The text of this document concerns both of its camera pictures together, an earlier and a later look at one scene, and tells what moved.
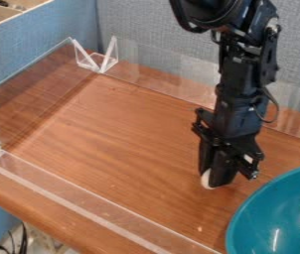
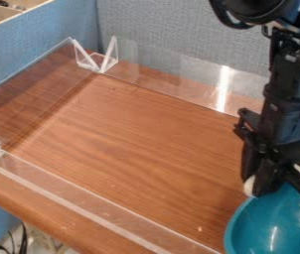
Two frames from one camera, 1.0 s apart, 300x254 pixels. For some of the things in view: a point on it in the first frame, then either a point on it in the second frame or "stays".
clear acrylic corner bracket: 98,63 stays
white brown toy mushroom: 205,180 -> 248,186
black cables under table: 23,248 stays
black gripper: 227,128 -> 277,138
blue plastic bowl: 278,222 stays
